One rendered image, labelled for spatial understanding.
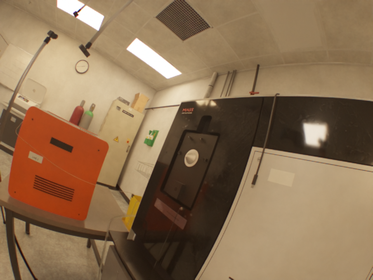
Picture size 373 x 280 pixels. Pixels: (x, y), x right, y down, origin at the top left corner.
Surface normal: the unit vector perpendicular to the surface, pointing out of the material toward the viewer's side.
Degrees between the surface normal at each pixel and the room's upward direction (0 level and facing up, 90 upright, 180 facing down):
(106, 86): 90
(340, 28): 180
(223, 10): 180
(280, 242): 90
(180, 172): 90
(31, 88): 105
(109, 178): 90
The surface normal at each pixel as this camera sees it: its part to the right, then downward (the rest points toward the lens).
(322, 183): -0.68, -0.38
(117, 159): 0.64, 0.11
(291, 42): -0.37, 0.92
